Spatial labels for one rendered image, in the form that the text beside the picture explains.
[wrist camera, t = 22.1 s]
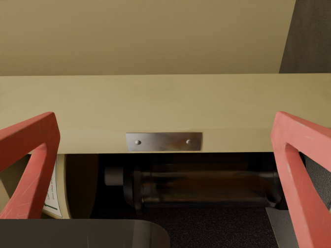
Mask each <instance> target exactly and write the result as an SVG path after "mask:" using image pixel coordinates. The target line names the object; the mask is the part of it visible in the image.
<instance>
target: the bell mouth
mask: <svg viewBox="0 0 331 248"><path fill-rule="evenodd" d="M98 174H99V154H57V157H56V162H55V166H54V171H53V175H52V178H51V182H50V185H49V188H48V192H47V195H46V199H45V203H44V206H43V210H42V212H43V213H45V214H47V215H49V216H51V217H53V218H55V219H89V218H90V216H91V213H92V210H93V207H94V203H95V198H96V192H97V186H98Z"/></svg>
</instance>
